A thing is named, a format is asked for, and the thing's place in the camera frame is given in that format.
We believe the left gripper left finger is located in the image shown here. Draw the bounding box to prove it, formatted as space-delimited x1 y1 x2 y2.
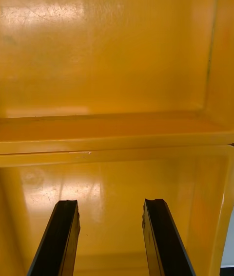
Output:
27 199 81 276

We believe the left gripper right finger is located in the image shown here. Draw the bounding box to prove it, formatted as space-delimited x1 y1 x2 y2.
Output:
142 198 196 276

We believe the yellow-orange plastic bin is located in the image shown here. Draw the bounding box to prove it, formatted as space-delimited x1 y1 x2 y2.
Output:
0 145 234 276
0 0 234 154

